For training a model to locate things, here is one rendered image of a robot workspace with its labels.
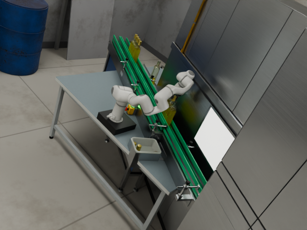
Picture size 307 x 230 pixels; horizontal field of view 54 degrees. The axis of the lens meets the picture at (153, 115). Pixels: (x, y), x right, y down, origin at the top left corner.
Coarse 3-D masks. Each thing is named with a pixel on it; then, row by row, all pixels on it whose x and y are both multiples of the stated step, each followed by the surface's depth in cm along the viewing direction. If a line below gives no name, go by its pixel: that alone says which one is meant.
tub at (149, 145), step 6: (132, 138) 240; (138, 138) 243; (144, 138) 245; (150, 138) 248; (144, 144) 248; (150, 144) 250; (156, 144) 245; (144, 150) 244; (150, 150) 247; (156, 150) 244
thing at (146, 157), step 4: (128, 144) 243; (132, 144) 236; (160, 144) 252; (128, 148) 242; (132, 148) 235; (160, 148) 251; (132, 152) 234; (136, 152) 229; (164, 152) 245; (132, 156) 233; (136, 156) 231; (140, 156) 232; (144, 156) 234; (148, 156) 235; (152, 156) 236; (156, 156) 238; (164, 156) 244; (136, 160) 234; (140, 160) 235; (144, 160) 237; (148, 160) 238; (152, 160) 239; (156, 160) 241
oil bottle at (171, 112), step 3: (171, 105) 252; (168, 108) 254; (171, 108) 250; (174, 108) 250; (168, 111) 253; (171, 111) 250; (174, 111) 251; (165, 114) 257; (168, 114) 253; (171, 114) 252; (174, 114) 253; (165, 117) 256; (168, 117) 253; (171, 117) 254; (168, 120) 256; (171, 120) 257; (168, 123) 258
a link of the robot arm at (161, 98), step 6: (162, 90) 219; (168, 90) 219; (156, 96) 216; (162, 96) 216; (168, 96) 219; (156, 102) 219; (162, 102) 217; (156, 108) 224; (162, 108) 220; (144, 114) 226; (150, 114) 223
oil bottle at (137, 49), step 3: (138, 42) 332; (141, 42) 332; (138, 45) 333; (135, 48) 335; (138, 48) 334; (135, 51) 335; (138, 51) 336; (132, 54) 341; (135, 54) 337; (138, 54) 339; (135, 57) 340; (135, 60) 342
